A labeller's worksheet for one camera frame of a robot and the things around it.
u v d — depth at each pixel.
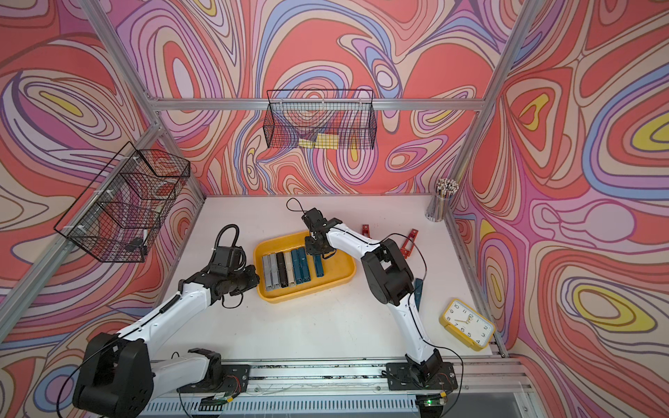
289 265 0.93
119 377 0.40
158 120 0.91
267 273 0.91
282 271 0.93
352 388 0.73
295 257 0.96
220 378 0.72
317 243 0.75
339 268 0.96
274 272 0.93
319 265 0.93
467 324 0.80
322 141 0.82
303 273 0.91
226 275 0.66
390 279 0.59
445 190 0.98
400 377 0.72
